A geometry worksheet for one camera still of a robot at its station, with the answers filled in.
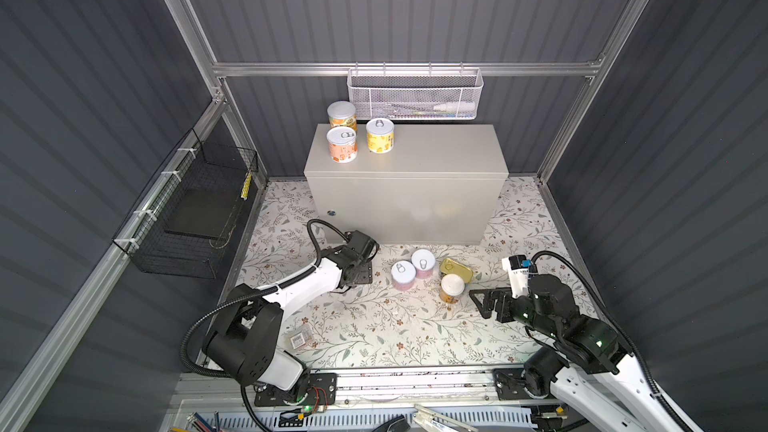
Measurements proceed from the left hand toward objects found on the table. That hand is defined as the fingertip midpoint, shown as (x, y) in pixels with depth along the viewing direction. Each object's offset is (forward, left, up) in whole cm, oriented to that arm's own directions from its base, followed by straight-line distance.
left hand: (357, 272), depth 89 cm
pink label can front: (-2, -14, 0) cm, 14 cm away
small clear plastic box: (-18, +16, -2) cm, 24 cm away
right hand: (-14, -33, +12) cm, 38 cm away
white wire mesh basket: (+72, -25, +18) cm, 78 cm away
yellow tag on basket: (+16, +30, +21) cm, 40 cm away
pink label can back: (+2, -20, +1) cm, 21 cm away
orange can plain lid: (-7, -28, +3) cm, 28 cm away
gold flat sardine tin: (+1, -28, 0) cm, 28 cm away
